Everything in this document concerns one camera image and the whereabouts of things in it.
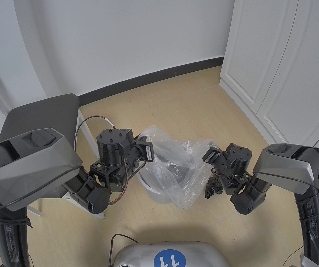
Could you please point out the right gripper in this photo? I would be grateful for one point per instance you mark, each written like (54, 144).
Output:
(218, 157)

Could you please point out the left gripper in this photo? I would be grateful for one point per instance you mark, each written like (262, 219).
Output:
(137, 151)

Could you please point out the black plastic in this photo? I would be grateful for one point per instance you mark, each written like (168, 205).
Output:
(212, 186)

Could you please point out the clear plastic bag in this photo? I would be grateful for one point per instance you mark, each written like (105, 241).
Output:
(176, 149)

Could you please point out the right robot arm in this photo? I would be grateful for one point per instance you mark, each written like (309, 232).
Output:
(284, 165)

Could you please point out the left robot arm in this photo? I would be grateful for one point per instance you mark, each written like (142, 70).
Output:
(34, 163)

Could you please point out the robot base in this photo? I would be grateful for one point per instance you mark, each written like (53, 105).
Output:
(170, 254)

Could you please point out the white trash bin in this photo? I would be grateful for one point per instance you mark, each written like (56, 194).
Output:
(159, 196)

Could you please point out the grey chair with white legs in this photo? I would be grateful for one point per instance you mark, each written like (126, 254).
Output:
(45, 113)

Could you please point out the white wardrobe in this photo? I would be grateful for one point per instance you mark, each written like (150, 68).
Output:
(273, 51)

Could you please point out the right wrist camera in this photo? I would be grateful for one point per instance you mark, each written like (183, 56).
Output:
(231, 148)

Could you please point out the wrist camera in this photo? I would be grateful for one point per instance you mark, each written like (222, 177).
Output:
(231, 148)
(127, 136)

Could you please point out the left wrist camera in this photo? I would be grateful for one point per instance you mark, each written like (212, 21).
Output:
(127, 136)

